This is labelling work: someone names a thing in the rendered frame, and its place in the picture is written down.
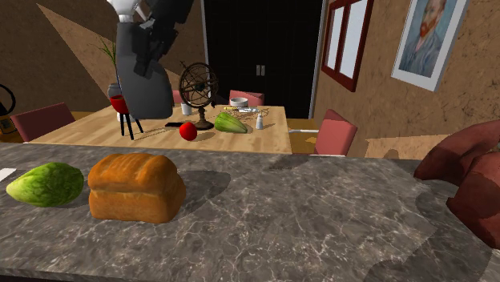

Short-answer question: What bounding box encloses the red framed window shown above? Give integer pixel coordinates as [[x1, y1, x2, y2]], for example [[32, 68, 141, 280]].
[[321, 0, 375, 93]]

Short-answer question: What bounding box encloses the framed portrait painting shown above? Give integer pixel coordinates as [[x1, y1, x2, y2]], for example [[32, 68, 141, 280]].
[[390, 0, 471, 93]]

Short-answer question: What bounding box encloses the wooden dining table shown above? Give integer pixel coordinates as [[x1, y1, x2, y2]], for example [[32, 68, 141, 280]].
[[29, 38, 293, 155]]

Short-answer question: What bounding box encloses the green lettuce head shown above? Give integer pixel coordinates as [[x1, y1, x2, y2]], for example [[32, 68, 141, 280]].
[[6, 162, 85, 208]]

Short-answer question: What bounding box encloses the black double door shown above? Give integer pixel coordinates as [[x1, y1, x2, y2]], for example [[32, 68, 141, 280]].
[[200, 0, 328, 119]]

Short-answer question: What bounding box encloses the brown bread loaf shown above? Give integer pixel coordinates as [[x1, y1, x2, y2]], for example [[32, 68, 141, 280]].
[[87, 152, 188, 225]]

